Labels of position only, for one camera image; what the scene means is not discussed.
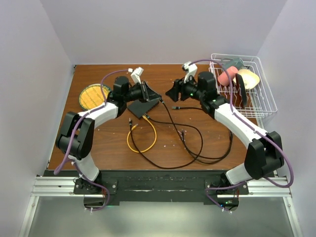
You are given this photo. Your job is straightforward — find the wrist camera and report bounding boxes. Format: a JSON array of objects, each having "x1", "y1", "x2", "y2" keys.
[
  {"x1": 127, "y1": 67, "x2": 144, "y2": 84},
  {"x1": 182, "y1": 61, "x2": 198, "y2": 83}
]

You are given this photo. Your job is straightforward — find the white wire dish rack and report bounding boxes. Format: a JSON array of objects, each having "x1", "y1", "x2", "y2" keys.
[{"x1": 211, "y1": 53, "x2": 277, "y2": 119}]

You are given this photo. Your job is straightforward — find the long black ethernet cable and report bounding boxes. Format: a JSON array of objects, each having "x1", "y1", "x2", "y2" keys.
[{"x1": 128, "y1": 118, "x2": 204, "y2": 170}]

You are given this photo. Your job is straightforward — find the aluminium frame rail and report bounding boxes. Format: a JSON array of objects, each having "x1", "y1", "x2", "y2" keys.
[{"x1": 19, "y1": 169, "x2": 303, "y2": 237}]

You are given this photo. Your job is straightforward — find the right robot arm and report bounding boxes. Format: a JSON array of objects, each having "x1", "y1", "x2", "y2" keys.
[{"x1": 166, "y1": 72, "x2": 284, "y2": 194}]

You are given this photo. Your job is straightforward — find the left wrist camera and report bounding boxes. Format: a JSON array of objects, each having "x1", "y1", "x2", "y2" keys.
[{"x1": 127, "y1": 67, "x2": 144, "y2": 84}]

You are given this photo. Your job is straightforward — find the pink cup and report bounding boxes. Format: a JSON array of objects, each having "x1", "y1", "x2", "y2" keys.
[{"x1": 218, "y1": 66, "x2": 238, "y2": 86}]

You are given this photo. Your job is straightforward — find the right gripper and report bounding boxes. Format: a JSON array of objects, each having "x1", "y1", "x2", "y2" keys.
[{"x1": 165, "y1": 73, "x2": 205, "y2": 102}]

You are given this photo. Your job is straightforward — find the dark brown plate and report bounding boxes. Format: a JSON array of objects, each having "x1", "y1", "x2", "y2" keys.
[{"x1": 235, "y1": 74, "x2": 247, "y2": 108}]

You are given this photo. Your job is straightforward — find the grey-green mug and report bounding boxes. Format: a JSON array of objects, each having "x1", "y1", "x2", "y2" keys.
[{"x1": 221, "y1": 57, "x2": 244, "y2": 72}]

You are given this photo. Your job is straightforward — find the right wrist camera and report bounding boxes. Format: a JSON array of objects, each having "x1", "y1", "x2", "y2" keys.
[{"x1": 182, "y1": 61, "x2": 198, "y2": 83}]

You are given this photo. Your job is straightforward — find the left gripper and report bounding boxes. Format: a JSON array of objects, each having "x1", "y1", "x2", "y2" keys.
[{"x1": 123, "y1": 80, "x2": 161, "y2": 103}]

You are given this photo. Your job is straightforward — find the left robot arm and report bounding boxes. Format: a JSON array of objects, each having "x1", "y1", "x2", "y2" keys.
[{"x1": 54, "y1": 76, "x2": 162, "y2": 194}]

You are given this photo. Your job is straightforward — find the cream bowl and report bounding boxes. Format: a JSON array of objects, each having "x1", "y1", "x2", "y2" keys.
[{"x1": 238, "y1": 69, "x2": 260, "y2": 90}]

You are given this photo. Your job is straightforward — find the yellow ethernet cable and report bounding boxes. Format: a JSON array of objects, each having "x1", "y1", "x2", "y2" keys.
[{"x1": 126, "y1": 116, "x2": 158, "y2": 154}]

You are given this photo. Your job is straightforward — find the yellow woven plate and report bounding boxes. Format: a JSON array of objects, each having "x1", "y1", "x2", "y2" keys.
[{"x1": 79, "y1": 83, "x2": 104, "y2": 111}]

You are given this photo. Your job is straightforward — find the black network switch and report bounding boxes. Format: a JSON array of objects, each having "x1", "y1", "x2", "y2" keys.
[{"x1": 127, "y1": 99, "x2": 159, "y2": 119}]

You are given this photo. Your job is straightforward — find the black cable teal plugs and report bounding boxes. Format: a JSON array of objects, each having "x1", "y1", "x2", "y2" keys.
[{"x1": 160, "y1": 100, "x2": 233, "y2": 165}]

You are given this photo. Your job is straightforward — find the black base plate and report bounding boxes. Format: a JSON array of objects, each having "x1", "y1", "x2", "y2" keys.
[{"x1": 73, "y1": 170, "x2": 249, "y2": 207}]

